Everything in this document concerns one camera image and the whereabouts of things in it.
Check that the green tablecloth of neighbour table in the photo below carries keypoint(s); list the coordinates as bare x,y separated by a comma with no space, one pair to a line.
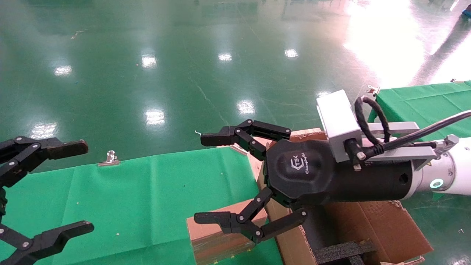
423,99

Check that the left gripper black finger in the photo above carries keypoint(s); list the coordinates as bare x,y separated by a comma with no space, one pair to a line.
62,148
48,241

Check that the green tablecloth under carton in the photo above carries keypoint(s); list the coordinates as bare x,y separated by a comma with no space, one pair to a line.
147,198

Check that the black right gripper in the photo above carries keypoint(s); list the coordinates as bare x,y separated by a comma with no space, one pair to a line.
301,173

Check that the silver binder clip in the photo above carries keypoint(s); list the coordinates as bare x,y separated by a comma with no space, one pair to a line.
109,159
372,90

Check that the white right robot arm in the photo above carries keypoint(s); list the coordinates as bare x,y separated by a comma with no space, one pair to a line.
460,165

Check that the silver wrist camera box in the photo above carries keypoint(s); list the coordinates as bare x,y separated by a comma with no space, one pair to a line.
338,117

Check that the large open cardboard carton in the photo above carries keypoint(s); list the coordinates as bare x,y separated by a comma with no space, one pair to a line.
386,228

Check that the black foam insert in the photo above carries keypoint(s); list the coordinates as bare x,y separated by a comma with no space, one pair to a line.
342,252

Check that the small taped cardboard box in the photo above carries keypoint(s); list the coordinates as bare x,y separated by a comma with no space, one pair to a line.
209,246

